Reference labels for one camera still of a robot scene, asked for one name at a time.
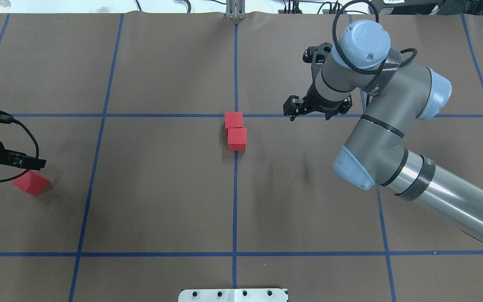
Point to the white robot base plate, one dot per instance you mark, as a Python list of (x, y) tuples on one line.
[(234, 295)]

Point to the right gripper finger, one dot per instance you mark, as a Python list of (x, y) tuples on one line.
[(345, 106), (293, 107)]

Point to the aluminium frame post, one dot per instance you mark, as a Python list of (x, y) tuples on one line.
[(235, 10)]

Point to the red block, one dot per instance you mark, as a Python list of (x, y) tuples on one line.
[(233, 120), (237, 139), (31, 183)]

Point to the black equipment box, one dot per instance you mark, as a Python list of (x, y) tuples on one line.
[(426, 7)]

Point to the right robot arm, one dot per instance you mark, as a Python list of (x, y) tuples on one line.
[(401, 92)]

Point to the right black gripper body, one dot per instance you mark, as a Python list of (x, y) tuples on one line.
[(324, 107)]

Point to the brown paper table mat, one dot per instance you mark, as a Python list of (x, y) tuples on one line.
[(146, 200)]

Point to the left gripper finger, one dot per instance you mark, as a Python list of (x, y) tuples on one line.
[(27, 163), (15, 156)]

